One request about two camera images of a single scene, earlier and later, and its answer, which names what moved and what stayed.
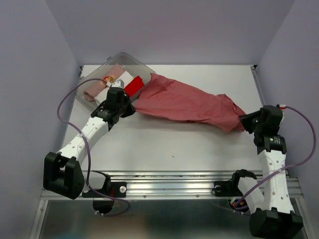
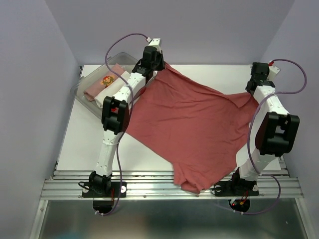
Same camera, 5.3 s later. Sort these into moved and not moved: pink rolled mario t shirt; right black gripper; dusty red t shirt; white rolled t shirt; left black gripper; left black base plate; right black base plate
Moved: left black gripper; right black gripper; dusty red t shirt
Not moved: right black base plate; left black base plate; pink rolled mario t shirt; white rolled t shirt
